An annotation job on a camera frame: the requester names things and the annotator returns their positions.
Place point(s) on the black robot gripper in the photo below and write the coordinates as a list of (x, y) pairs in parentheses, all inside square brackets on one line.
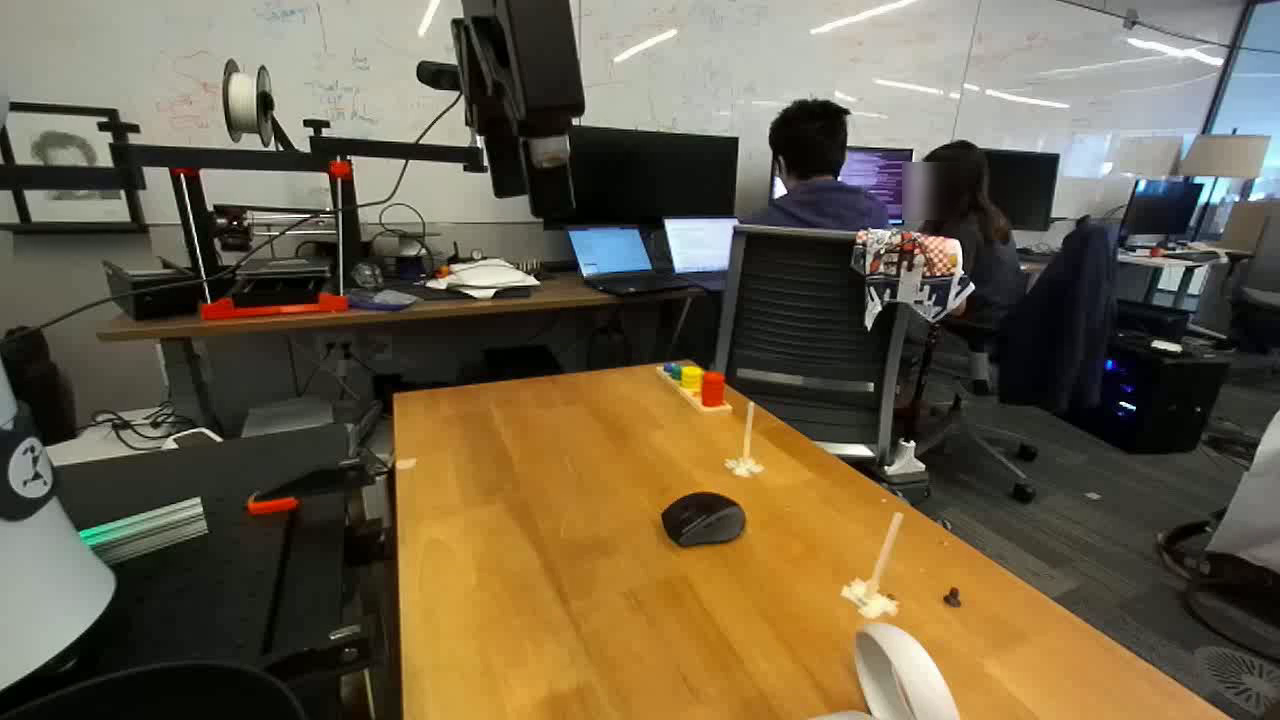
[(523, 65)]

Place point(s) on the black computer mouse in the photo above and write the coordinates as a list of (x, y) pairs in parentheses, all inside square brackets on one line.
[(701, 517)]

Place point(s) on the open laptop with blue screen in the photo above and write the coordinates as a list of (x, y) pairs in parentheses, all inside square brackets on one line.
[(613, 253)]

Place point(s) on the large black monitor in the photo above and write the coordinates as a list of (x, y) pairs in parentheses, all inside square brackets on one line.
[(653, 174)]

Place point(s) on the stack of white papers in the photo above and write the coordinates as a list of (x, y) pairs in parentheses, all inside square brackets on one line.
[(482, 279)]

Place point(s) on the open laptop with white screen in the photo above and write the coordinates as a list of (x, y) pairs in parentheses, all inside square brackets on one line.
[(701, 246)]

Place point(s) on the wooden side desk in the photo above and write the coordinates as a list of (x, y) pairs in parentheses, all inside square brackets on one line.
[(361, 319)]

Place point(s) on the colored blocks on wooden tray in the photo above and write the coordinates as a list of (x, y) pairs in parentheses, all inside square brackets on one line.
[(699, 380)]

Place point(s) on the person with short dark hair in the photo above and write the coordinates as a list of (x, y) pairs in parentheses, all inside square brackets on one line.
[(818, 183)]

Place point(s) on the red and black 3D printer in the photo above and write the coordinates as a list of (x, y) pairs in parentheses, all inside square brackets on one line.
[(272, 265)]

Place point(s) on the grey mesh office chair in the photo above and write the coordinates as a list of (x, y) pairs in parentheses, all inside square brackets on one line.
[(801, 345)]

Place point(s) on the white filament spool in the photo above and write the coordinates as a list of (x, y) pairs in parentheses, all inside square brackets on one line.
[(244, 102)]

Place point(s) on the white stick on small base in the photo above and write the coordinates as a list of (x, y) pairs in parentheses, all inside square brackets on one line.
[(745, 463)]

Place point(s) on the monitor with purple screen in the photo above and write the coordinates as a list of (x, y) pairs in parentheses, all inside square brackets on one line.
[(882, 176)]

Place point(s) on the patterned cloth on chair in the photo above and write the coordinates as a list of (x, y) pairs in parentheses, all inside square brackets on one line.
[(915, 269)]

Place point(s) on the person with long dark hair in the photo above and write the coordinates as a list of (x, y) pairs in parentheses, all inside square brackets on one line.
[(966, 222)]

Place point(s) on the dark monitor behind people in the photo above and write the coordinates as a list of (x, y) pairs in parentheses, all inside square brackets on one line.
[(1026, 185)]

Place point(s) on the green lit aluminium bar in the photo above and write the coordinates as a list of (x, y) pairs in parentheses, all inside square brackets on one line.
[(144, 530)]

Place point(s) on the dark blue jacket on chair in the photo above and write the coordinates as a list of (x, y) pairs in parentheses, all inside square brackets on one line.
[(1066, 320)]

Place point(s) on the small black screw piece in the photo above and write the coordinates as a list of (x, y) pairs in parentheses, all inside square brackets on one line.
[(955, 599)]

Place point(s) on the white tape roll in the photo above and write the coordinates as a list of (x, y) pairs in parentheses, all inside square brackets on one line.
[(902, 672)]

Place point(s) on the small distant computer monitor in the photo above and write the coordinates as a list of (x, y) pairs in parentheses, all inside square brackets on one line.
[(1162, 206)]

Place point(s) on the white conical lamp shade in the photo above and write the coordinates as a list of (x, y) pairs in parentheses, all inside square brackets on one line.
[(37, 560)]

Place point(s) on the black PC tower blue lights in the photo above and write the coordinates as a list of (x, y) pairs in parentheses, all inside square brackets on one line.
[(1157, 392)]

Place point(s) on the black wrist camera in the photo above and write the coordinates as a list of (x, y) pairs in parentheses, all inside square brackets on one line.
[(437, 74)]

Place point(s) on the black metal frame rail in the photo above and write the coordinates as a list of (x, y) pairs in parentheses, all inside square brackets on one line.
[(200, 152)]

